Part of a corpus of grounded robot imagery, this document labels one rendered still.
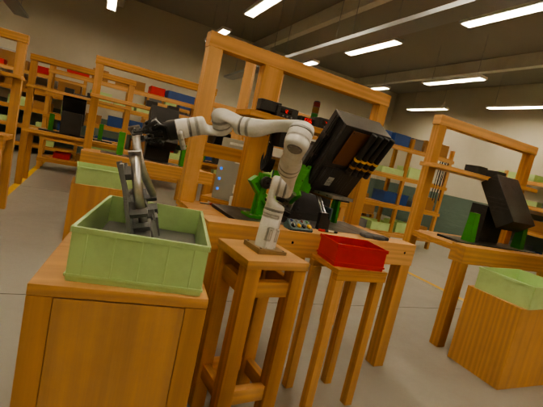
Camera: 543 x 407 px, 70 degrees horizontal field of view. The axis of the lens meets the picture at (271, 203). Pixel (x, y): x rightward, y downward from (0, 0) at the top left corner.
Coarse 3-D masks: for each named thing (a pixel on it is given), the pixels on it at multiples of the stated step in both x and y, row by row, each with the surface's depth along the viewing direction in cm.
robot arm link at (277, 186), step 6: (276, 180) 172; (282, 180) 173; (270, 186) 174; (276, 186) 172; (282, 186) 172; (270, 192) 172; (276, 192) 173; (282, 192) 172; (270, 198) 172; (270, 204) 173; (276, 204) 173; (270, 210) 173; (276, 210) 173; (282, 210) 174
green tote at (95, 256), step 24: (96, 216) 144; (120, 216) 173; (168, 216) 178; (192, 216) 180; (72, 240) 114; (96, 240) 115; (120, 240) 117; (144, 240) 118; (168, 240) 120; (72, 264) 115; (96, 264) 117; (120, 264) 118; (144, 264) 120; (168, 264) 121; (192, 264) 123; (144, 288) 121; (168, 288) 122; (192, 288) 124
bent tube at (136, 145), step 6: (132, 126) 141; (138, 126) 142; (132, 138) 141; (138, 138) 140; (138, 144) 139; (144, 162) 140; (144, 168) 140; (144, 174) 141; (144, 180) 144; (150, 180) 147; (150, 186) 149; (150, 192) 152
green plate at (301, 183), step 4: (304, 168) 244; (308, 168) 240; (300, 172) 246; (304, 172) 242; (308, 172) 239; (300, 176) 244; (304, 176) 241; (308, 176) 241; (296, 180) 246; (300, 180) 243; (304, 180) 239; (308, 180) 242; (296, 184) 245; (300, 184) 241; (304, 184) 241; (308, 184) 243; (296, 188) 243; (300, 188) 239; (304, 188) 242; (308, 188) 243; (308, 192) 244
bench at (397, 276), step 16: (192, 208) 227; (208, 208) 239; (352, 224) 311; (208, 256) 197; (208, 272) 199; (400, 272) 262; (208, 288) 200; (384, 288) 271; (400, 288) 266; (384, 304) 269; (384, 320) 267; (384, 336) 269; (368, 352) 276; (384, 352) 272
